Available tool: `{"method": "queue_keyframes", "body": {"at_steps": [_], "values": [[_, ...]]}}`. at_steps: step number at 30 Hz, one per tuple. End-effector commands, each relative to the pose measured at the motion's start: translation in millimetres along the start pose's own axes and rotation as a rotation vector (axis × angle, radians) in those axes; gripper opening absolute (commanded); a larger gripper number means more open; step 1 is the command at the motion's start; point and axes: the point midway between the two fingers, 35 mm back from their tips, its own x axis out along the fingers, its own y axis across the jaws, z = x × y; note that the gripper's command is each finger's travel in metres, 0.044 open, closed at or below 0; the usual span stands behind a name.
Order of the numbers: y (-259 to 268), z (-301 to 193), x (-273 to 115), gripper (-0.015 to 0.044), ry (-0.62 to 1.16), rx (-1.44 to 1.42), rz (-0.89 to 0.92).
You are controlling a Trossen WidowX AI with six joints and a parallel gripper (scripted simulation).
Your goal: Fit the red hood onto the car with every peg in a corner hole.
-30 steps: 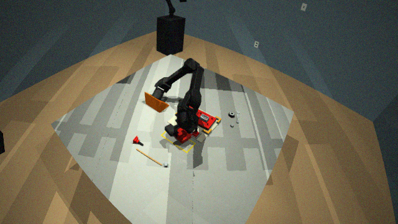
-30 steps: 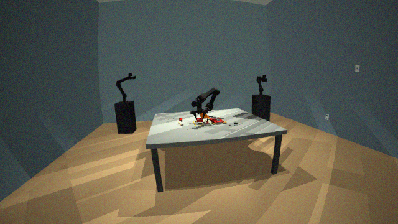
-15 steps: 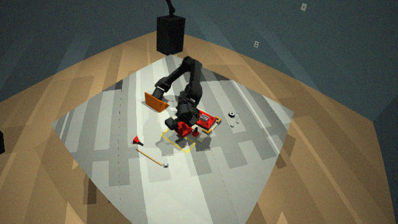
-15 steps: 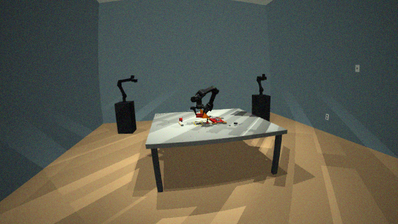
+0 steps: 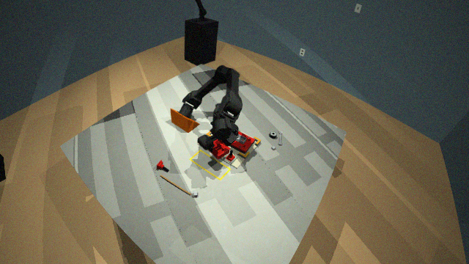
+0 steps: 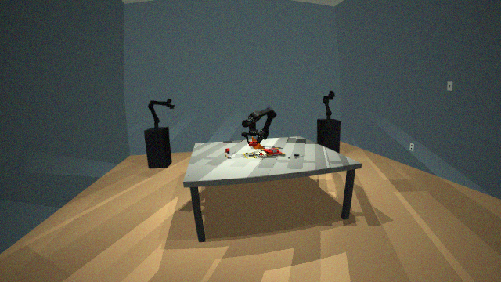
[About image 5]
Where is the dark red hood shell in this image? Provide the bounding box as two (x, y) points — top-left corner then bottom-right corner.
(211, 139), (231, 160)

